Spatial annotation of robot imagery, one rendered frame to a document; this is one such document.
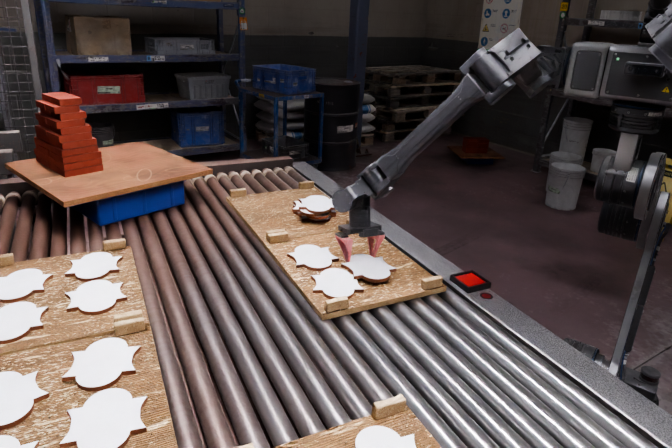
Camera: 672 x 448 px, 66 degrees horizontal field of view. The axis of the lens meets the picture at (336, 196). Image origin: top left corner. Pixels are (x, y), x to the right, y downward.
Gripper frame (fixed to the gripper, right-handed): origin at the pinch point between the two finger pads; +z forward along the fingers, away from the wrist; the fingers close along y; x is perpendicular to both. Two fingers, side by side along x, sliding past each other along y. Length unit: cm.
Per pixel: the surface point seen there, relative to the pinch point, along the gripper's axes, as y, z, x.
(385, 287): 0.3, 4.5, -12.5
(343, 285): -10.0, 3.1, -9.6
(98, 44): -45, -105, 417
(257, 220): -16.4, -5.2, 38.7
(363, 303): -8.4, 5.6, -16.9
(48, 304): -75, 2, 9
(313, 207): -0.5, -9.3, 30.0
